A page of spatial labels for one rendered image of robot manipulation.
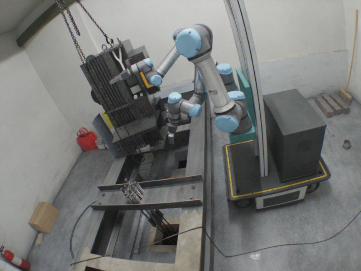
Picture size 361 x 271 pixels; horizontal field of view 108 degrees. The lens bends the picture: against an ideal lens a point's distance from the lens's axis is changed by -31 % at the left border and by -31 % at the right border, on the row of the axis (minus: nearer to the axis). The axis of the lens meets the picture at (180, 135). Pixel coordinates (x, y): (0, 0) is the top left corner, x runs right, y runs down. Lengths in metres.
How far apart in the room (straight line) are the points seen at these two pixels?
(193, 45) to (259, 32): 2.06
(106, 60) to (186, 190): 1.22
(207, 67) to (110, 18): 2.27
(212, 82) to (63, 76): 3.05
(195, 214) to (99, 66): 1.39
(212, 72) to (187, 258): 0.95
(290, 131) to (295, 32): 1.92
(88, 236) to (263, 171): 1.49
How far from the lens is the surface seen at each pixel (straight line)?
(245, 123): 1.11
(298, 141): 1.38
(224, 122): 0.93
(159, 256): 1.94
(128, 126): 1.85
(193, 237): 1.14
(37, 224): 3.11
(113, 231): 1.76
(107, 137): 2.15
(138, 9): 2.79
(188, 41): 0.80
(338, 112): 3.03
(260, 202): 1.72
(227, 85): 1.53
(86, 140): 3.92
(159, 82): 1.27
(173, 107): 1.06
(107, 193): 1.68
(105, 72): 1.76
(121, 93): 1.77
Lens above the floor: 1.68
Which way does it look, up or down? 34 degrees down
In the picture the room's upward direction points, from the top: 23 degrees counter-clockwise
